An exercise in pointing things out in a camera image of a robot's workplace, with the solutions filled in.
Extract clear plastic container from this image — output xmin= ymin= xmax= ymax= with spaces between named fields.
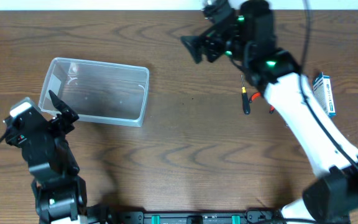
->
xmin=38 ymin=57 xmax=150 ymax=127

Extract white blue cardboard box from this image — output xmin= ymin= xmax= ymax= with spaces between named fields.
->
xmin=313 ymin=72 xmax=336 ymax=118

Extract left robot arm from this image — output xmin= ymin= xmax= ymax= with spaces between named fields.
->
xmin=4 ymin=91 xmax=88 ymax=223

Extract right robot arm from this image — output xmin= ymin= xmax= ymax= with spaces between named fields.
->
xmin=181 ymin=0 xmax=358 ymax=223

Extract black yellow screwdriver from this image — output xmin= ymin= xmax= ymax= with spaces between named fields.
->
xmin=241 ymin=75 xmax=250 ymax=115

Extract orange handled pliers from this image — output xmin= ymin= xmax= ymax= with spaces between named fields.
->
xmin=248 ymin=92 xmax=275 ymax=114

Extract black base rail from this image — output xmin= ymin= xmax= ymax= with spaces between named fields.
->
xmin=87 ymin=205 xmax=276 ymax=224

